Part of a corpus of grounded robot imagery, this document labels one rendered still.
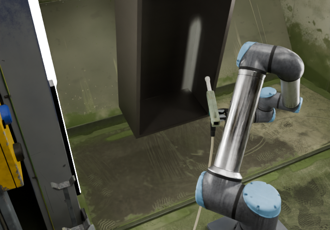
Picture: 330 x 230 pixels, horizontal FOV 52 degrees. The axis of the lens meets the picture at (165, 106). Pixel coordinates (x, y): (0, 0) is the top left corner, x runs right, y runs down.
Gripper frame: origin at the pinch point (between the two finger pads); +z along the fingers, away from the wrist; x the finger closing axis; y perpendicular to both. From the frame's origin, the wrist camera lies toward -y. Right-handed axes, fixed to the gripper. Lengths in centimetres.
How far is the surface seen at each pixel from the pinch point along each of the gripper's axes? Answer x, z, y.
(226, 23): 37, -12, -41
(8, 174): -99, 67, -63
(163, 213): -15, 31, 74
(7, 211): -99, 72, -49
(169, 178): 18, 26, 76
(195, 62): 66, 3, 3
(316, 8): 169, -126, 6
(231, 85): 138, -43, 74
